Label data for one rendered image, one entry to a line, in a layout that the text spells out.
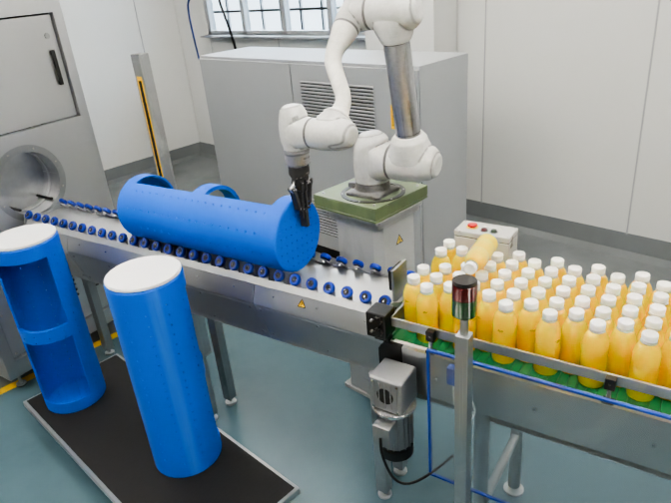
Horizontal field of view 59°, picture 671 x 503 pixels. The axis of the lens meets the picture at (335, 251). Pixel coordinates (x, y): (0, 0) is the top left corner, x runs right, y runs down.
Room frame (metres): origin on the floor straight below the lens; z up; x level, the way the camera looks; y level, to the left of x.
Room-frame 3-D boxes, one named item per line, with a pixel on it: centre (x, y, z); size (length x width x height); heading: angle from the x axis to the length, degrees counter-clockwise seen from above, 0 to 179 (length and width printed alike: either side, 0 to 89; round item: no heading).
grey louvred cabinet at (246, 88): (4.34, 0.02, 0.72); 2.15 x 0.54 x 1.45; 44
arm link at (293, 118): (2.02, 0.09, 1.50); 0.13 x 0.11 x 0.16; 54
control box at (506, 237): (1.91, -0.54, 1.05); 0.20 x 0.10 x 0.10; 55
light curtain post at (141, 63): (2.91, 0.83, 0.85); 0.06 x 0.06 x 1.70; 55
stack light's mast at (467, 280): (1.27, -0.31, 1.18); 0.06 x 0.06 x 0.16
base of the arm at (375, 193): (2.51, -0.18, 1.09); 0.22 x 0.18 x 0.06; 50
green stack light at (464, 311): (1.27, -0.31, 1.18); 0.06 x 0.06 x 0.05
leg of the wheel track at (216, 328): (2.45, 0.61, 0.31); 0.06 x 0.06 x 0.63; 55
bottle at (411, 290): (1.62, -0.24, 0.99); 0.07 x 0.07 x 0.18
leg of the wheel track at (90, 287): (3.01, 1.42, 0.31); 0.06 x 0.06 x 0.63; 55
